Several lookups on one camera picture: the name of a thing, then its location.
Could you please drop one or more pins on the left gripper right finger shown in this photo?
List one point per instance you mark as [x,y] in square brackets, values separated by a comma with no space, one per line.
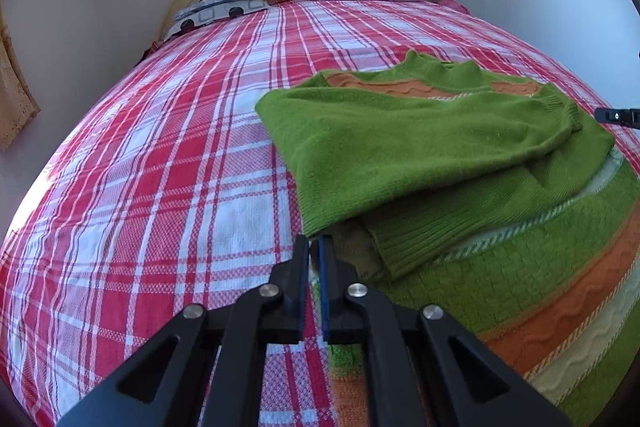
[423,368]

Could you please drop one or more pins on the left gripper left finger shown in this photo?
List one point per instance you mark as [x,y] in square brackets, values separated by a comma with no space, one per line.
[205,367]

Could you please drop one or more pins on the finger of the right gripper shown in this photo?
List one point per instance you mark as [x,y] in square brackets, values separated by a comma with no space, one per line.
[628,118]

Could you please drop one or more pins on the green striped knit sweater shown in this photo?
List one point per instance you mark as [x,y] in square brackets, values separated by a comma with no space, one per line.
[494,196]

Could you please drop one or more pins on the red plaid bed sheet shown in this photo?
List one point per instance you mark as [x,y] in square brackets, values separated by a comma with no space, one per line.
[170,190]

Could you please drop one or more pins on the pink cloth beside bed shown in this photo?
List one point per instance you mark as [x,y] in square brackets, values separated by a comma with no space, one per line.
[454,5]

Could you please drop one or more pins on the left yellow curtain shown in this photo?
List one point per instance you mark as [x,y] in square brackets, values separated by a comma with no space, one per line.
[18,108]

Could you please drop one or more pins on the dark item beside pillow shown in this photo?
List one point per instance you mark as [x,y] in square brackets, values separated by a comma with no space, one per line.
[153,48]

